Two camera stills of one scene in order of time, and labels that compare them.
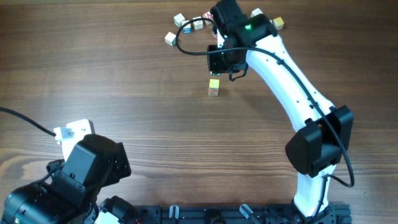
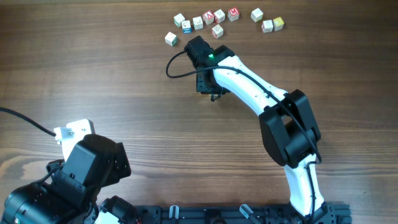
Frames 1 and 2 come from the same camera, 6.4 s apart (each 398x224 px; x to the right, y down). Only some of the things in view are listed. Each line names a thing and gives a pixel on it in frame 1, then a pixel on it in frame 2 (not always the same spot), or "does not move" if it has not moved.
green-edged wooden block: [178, 18] does not move
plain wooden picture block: [198, 25] does not move
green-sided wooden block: [170, 38] does not move
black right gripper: [214, 66] -> [200, 87]
